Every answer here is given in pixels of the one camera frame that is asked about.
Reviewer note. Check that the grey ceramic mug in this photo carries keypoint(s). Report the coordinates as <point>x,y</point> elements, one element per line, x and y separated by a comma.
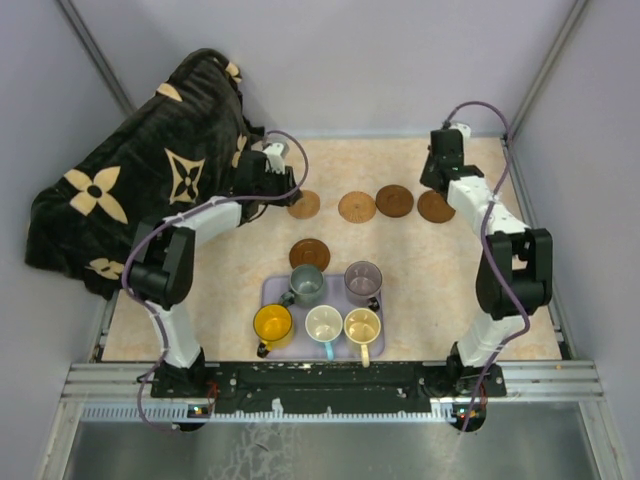
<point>306,287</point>

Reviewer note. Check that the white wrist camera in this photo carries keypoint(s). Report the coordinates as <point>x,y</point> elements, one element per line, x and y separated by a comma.
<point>463,128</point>
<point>275,153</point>

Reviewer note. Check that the purple ceramic mug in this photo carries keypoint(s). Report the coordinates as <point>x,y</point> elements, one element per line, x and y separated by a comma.
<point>363,282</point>

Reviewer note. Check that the dark wooden coaster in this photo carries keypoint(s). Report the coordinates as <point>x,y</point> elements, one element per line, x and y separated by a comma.
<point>433,208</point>
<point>310,251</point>
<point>394,201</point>

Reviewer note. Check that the white mug blue handle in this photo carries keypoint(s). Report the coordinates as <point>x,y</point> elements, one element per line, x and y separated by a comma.
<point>324,325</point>

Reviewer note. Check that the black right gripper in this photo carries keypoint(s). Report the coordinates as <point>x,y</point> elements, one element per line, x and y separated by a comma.
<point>423,176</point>

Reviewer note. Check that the yellow ceramic mug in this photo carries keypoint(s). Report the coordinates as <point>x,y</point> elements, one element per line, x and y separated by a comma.
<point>274,326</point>

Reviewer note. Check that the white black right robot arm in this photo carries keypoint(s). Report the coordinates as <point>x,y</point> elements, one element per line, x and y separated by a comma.
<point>514,277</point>

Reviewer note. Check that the cream ceramic mug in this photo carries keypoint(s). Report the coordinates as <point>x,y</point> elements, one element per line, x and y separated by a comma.
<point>362,327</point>

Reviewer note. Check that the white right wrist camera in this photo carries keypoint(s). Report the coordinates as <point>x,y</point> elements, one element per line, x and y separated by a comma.
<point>463,128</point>

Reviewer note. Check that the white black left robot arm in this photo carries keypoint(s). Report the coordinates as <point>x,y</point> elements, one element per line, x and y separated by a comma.
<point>159,271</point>

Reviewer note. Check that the lavender plastic tray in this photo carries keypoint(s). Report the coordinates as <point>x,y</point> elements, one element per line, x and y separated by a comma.
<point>302,347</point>

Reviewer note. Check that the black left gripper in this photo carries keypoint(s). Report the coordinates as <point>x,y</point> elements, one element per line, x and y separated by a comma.
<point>288,179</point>

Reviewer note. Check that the light woven rattan coaster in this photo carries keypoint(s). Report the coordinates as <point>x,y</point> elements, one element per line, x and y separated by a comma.
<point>306,207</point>

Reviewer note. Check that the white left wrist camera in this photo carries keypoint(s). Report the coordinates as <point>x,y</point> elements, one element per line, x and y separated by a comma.
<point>275,153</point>

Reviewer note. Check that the black floral blanket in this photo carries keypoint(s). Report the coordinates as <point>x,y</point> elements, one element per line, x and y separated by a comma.
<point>180,148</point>

